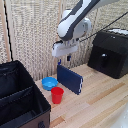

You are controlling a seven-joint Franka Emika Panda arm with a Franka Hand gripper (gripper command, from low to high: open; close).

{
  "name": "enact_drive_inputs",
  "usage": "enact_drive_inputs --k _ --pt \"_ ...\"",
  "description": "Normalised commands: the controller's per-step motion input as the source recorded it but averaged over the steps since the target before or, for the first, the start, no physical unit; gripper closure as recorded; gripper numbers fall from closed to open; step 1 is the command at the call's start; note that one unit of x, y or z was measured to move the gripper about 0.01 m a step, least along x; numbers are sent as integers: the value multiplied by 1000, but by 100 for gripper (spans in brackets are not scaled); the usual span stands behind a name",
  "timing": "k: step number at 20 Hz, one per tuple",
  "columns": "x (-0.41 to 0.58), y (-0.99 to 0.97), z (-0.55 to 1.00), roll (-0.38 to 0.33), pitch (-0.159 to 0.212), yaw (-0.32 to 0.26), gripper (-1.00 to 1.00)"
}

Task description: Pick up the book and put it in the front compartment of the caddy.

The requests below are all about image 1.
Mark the blue bowl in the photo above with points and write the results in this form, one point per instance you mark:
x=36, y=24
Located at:
x=49, y=83

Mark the black hard case box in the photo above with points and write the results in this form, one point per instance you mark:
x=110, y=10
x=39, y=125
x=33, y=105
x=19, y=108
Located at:
x=110, y=53

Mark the black fabric storage box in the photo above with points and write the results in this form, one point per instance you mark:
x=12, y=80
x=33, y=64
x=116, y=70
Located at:
x=19, y=96

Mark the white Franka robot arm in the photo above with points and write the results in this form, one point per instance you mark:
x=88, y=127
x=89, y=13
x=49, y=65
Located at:
x=74, y=20

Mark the red plastic cup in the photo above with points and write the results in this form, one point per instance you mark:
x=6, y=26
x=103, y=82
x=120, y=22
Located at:
x=57, y=95

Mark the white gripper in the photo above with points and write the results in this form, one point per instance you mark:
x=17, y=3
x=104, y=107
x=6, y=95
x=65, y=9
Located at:
x=64, y=49

